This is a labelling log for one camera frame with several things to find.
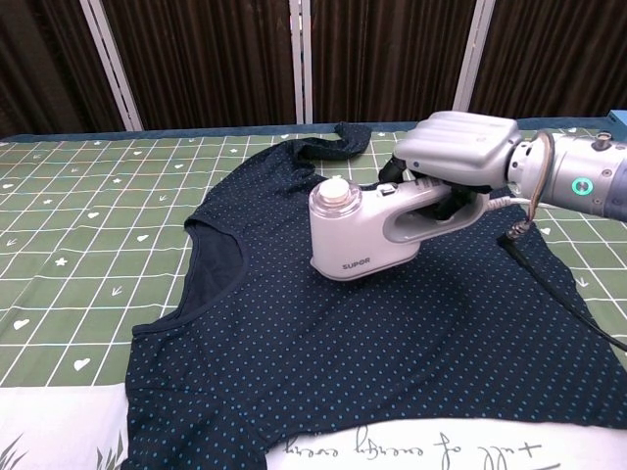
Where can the light blue cardboard box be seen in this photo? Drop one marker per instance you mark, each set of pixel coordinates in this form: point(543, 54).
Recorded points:
point(619, 120)

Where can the white handheld garment steamer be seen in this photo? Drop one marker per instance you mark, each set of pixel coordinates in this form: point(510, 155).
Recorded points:
point(343, 235)

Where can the green checked tablecloth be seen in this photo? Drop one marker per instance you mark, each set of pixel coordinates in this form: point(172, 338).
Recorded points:
point(73, 245)

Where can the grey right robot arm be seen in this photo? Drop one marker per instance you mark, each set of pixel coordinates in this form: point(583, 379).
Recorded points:
point(588, 176)

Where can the white partition frame post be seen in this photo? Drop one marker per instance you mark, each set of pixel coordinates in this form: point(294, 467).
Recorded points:
point(300, 59)
point(472, 59)
point(112, 63)

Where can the navy dotted t-shirt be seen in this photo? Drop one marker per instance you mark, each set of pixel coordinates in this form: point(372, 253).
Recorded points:
point(294, 343)

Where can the brown pleated screen panel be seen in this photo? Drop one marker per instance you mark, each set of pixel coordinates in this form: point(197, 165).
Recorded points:
point(44, 63)
point(553, 54)
point(392, 59)
point(206, 59)

